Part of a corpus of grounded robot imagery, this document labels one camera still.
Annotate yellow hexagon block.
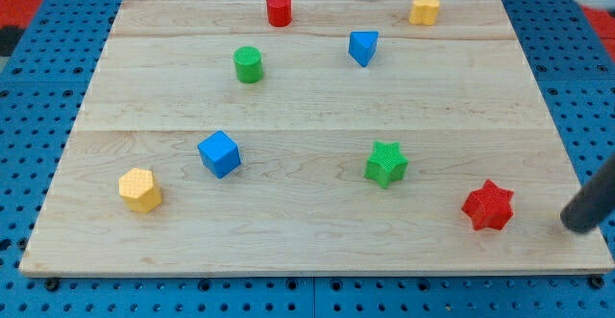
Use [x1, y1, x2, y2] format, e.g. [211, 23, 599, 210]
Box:
[118, 168, 162, 213]

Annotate wooden board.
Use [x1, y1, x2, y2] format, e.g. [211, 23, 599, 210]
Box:
[20, 0, 614, 278]

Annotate green star block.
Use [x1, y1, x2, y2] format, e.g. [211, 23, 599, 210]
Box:
[364, 141, 408, 188]

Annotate blue triangle block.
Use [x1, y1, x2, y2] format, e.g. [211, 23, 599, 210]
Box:
[348, 31, 379, 67]

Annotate blue cube block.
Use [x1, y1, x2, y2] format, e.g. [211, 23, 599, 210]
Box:
[197, 131, 241, 179]

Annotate yellow heart block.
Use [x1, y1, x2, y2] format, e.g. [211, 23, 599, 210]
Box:
[408, 0, 441, 26]

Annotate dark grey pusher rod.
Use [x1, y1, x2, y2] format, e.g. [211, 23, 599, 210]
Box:
[560, 156, 614, 234]

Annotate red star block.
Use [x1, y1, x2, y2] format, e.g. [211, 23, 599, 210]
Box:
[461, 179, 514, 231]

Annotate red cylinder block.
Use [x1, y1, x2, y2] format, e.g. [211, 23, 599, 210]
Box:
[265, 0, 292, 27]

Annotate green cylinder block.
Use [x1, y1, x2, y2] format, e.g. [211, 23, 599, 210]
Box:
[234, 46, 263, 84]

